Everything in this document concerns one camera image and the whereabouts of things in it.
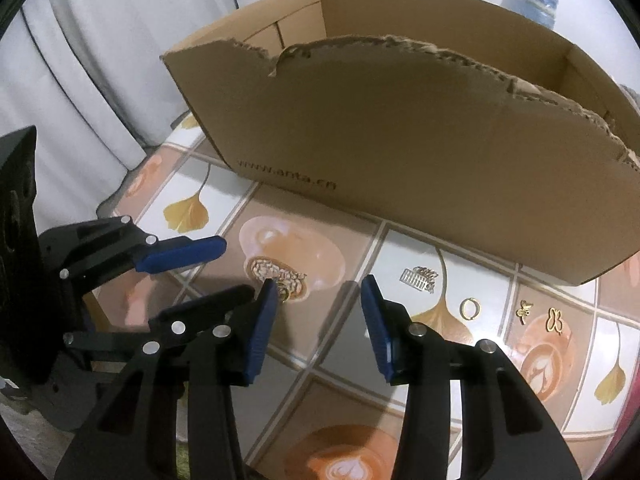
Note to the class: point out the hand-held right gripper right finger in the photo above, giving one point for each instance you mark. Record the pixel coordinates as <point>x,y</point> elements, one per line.
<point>375,325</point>

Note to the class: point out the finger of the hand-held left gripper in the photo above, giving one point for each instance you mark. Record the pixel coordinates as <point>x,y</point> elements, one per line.
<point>200,307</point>
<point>190,252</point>

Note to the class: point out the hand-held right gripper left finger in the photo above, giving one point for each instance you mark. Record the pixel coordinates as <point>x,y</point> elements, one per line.
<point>260,330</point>

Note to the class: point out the small gold butterfly earring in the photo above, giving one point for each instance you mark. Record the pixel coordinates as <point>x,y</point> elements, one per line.
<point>523,311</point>

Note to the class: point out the brown cardboard box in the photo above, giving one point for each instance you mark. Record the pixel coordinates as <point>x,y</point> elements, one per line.
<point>400,160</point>

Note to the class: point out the gold butterfly outline charm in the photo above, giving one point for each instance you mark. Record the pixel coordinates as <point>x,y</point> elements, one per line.
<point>553,327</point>

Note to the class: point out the tile pattern tablecloth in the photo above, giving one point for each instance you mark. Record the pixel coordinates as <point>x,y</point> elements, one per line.
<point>350,360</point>

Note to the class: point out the white curtain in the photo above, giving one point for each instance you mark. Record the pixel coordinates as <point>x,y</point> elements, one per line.
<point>100,60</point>

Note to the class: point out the blue water bottle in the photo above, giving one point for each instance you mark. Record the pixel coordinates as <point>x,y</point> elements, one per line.
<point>530,10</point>

